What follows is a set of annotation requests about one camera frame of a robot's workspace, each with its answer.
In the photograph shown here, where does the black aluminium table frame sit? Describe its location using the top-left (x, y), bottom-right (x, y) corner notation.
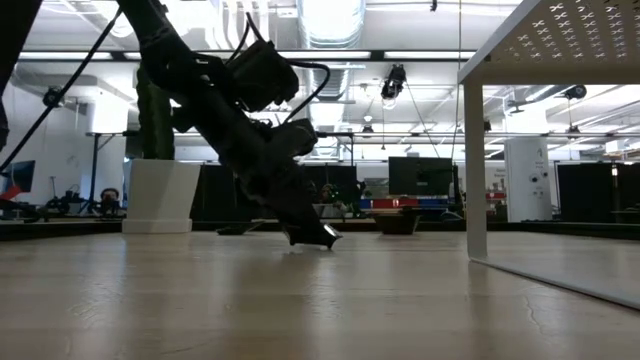
top-left (0, 218), bottom-right (640, 242)

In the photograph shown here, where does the silver ceiling ventilation duct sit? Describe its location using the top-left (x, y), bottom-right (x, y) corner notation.
top-left (297, 0), bottom-right (367, 104)

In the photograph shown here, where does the black horizontal overhead beam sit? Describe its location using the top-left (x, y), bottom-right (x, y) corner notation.
top-left (17, 48), bottom-right (476, 63)

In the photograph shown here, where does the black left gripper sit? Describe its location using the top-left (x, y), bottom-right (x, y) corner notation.
top-left (209, 99), bottom-right (344, 250)

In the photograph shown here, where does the black wavy-edged mini plate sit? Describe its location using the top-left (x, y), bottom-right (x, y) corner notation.
top-left (372, 208), bottom-right (425, 236)

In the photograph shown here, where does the red and blue banner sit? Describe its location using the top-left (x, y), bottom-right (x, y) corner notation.
top-left (359, 197), bottom-right (451, 210)

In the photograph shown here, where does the black TV screen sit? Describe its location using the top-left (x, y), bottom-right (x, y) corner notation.
top-left (388, 156), bottom-right (454, 197)

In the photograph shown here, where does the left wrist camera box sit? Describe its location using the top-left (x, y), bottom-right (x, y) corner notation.
top-left (227, 38), bottom-right (301, 114)

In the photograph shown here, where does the white faceted plant pot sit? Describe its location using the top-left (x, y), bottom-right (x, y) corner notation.
top-left (121, 158), bottom-right (202, 235)

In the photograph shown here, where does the white perforated metal shelf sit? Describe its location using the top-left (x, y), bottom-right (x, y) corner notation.
top-left (457, 0), bottom-right (640, 311)

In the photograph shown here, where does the black background rig frame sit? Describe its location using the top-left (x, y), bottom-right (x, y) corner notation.
top-left (84, 130), bottom-right (142, 216)
top-left (317, 131), bottom-right (355, 166)

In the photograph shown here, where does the person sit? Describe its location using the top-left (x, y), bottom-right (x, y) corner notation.
top-left (319, 182), bottom-right (347, 207)
top-left (98, 187), bottom-right (122, 215)

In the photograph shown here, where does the green columnar cactus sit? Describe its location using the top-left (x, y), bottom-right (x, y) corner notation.
top-left (135, 64), bottom-right (176, 161)

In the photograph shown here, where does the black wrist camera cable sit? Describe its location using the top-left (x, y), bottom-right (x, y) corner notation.
top-left (284, 59), bottom-right (332, 124)
top-left (227, 12), bottom-right (264, 56)

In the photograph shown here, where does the black partition wall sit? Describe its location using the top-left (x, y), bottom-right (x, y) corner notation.
top-left (555, 162), bottom-right (640, 225)
top-left (192, 163), bottom-right (359, 222)

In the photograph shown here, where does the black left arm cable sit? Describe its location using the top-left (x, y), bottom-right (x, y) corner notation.
top-left (0, 7), bottom-right (124, 174)

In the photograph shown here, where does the white cylindrical column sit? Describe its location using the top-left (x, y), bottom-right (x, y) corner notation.
top-left (503, 137), bottom-right (553, 223)

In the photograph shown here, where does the dark computer monitor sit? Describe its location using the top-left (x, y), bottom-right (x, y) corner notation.
top-left (0, 159), bottom-right (37, 201)

